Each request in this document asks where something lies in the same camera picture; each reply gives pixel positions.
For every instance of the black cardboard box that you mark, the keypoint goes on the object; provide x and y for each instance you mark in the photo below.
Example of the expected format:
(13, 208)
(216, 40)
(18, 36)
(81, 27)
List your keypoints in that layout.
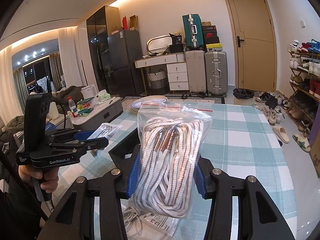
(126, 155)

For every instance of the grey coffee table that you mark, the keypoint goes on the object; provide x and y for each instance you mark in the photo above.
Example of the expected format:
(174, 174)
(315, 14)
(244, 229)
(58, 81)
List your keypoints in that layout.
(105, 112)

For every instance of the stack of shoe boxes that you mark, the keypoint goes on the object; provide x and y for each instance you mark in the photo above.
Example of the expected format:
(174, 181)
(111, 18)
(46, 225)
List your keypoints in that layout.
(211, 38)

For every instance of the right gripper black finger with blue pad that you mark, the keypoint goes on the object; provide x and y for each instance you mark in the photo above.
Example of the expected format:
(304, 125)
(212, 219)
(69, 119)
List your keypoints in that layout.
(73, 216)
(259, 217)

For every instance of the tall dark glass cabinet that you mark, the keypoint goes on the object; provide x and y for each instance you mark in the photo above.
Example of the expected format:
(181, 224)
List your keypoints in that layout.
(100, 26)

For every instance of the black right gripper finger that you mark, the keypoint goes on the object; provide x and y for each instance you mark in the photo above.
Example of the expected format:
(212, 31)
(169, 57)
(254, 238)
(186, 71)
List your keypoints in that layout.
(74, 151)

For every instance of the plastic water bottle red label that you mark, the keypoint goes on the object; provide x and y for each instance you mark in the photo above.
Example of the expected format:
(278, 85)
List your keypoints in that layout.
(73, 107)

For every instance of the tan wooden door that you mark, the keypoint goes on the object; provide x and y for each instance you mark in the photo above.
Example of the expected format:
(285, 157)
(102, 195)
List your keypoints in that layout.
(255, 49)

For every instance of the black trash bag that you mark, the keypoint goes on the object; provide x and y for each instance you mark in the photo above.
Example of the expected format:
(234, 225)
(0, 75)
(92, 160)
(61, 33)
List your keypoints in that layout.
(242, 94)

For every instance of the black refrigerator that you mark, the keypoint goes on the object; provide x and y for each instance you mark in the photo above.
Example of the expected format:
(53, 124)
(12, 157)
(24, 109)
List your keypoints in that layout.
(125, 48)

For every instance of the green camo slipper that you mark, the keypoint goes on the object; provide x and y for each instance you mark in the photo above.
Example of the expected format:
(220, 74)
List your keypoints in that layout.
(302, 142)

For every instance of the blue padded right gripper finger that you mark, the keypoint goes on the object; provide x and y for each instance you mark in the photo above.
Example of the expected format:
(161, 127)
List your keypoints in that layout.
(66, 135)

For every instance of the white drawer desk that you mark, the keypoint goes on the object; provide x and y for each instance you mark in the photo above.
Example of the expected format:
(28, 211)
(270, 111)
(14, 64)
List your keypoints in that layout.
(174, 66)

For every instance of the oval mirror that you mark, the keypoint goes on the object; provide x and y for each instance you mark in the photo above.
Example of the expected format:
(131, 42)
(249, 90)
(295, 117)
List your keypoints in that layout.
(158, 44)

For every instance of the person's left hand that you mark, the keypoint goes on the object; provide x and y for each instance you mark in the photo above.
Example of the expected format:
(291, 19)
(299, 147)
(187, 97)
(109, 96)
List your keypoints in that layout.
(51, 178)

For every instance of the beige suitcase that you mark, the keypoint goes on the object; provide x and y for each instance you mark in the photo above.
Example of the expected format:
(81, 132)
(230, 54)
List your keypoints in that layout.
(196, 71)

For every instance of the white medicine granule packet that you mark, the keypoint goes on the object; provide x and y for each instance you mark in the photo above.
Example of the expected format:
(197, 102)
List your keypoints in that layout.
(163, 224)

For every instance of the white electric kettle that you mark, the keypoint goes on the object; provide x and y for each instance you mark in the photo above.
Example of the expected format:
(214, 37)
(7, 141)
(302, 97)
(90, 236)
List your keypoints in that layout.
(89, 91)

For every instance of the silver suitcase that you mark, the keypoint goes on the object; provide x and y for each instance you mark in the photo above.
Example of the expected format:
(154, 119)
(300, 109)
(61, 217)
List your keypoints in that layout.
(216, 73)

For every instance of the beige slipper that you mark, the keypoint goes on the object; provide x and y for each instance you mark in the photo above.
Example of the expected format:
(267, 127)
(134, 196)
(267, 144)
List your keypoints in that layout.
(281, 133)

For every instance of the wooden shoe rack with shoes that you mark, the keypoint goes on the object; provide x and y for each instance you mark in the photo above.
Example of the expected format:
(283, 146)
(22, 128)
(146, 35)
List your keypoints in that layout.
(302, 105)

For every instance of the teal suitcase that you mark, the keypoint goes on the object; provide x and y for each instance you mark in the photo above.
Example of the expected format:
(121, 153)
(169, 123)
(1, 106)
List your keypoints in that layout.
(193, 31)

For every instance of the bag of striped rope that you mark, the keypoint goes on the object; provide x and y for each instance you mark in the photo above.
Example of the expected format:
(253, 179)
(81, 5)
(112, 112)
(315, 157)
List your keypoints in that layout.
(171, 137)

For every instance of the woven laundry basket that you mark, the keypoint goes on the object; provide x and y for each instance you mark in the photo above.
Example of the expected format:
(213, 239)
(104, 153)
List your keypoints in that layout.
(158, 82)

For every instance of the white oval plate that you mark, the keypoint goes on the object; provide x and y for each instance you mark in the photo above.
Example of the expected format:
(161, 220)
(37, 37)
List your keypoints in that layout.
(153, 99)

